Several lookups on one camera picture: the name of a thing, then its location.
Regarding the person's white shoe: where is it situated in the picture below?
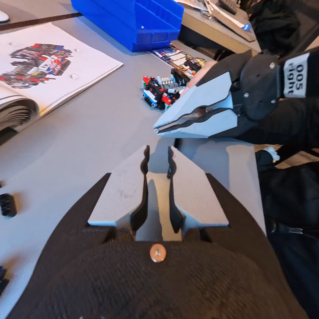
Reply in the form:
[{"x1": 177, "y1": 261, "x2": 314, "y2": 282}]
[{"x1": 264, "y1": 147, "x2": 281, "y2": 161}]

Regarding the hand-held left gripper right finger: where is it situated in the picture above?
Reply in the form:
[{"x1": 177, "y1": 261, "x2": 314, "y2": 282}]
[{"x1": 167, "y1": 146, "x2": 230, "y2": 235}]

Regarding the small toy brick assembly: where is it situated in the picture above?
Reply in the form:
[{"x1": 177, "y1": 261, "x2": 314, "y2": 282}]
[{"x1": 142, "y1": 58, "x2": 206, "y2": 111}]

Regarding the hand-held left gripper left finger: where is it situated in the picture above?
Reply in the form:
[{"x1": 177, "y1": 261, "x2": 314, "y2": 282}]
[{"x1": 88, "y1": 145, "x2": 150, "y2": 237}]

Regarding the black angled toy beam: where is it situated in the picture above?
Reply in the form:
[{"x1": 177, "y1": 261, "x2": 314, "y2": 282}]
[{"x1": 0, "y1": 193, "x2": 18, "y2": 218}]

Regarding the blue plastic bin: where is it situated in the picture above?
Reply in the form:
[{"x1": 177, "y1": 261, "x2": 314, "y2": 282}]
[{"x1": 70, "y1": 0, "x2": 184, "y2": 52}]

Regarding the person's right hand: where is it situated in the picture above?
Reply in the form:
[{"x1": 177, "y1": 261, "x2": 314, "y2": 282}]
[{"x1": 179, "y1": 61, "x2": 217, "y2": 97}]

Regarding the printed sticker sheet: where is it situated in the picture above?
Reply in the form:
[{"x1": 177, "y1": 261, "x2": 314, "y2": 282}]
[{"x1": 150, "y1": 44, "x2": 207, "y2": 75}]

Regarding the grey desk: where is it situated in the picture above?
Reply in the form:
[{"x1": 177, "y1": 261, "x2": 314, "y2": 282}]
[{"x1": 0, "y1": 12, "x2": 267, "y2": 319}]

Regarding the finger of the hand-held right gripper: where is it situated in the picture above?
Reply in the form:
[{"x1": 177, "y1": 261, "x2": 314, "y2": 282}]
[
  {"x1": 155, "y1": 108, "x2": 238, "y2": 139},
  {"x1": 153, "y1": 72, "x2": 234, "y2": 132}
]

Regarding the dark cloth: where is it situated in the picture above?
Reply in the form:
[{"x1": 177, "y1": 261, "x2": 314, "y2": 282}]
[{"x1": 249, "y1": 0, "x2": 301, "y2": 54}]

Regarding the neighbouring table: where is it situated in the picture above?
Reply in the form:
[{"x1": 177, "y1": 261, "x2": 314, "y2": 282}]
[{"x1": 174, "y1": 0, "x2": 262, "y2": 59}]

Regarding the open toy instruction booklet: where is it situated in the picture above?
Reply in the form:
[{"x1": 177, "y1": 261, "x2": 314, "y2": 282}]
[{"x1": 0, "y1": 22, "x2": 124, "y2": 140}]

